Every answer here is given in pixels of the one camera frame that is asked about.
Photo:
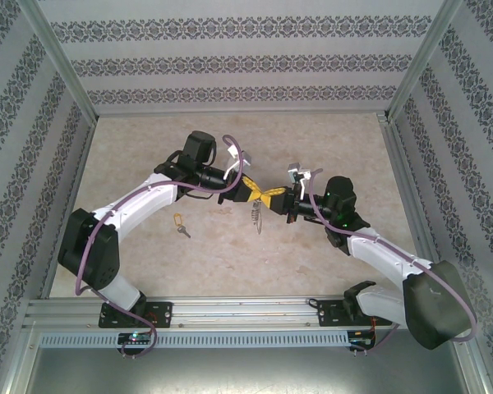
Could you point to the steel key holder with rings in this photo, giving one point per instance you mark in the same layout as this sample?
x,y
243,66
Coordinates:
x,y
258,221

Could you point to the key with yellow tag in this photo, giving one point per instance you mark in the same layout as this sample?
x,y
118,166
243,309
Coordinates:
x,y
183,232

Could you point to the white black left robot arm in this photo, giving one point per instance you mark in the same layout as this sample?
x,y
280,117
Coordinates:
x,y
148,201

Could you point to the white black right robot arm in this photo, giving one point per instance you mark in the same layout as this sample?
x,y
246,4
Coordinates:
x,y
378,254

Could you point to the small circuit board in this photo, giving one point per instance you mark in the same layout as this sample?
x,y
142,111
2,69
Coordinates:
x,y
359,340
135,337

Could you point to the grey metal panel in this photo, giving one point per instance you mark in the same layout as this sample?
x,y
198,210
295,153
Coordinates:
x,y
246,373

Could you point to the aluminium table side rail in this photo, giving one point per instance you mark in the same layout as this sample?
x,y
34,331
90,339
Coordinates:
x,y
79,164
402,164

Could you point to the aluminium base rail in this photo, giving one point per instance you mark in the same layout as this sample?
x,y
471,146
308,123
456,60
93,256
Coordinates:
x,y
238,314

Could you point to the aluminium frame post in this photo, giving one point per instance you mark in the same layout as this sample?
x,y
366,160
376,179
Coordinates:
x,y
61,61
419,61

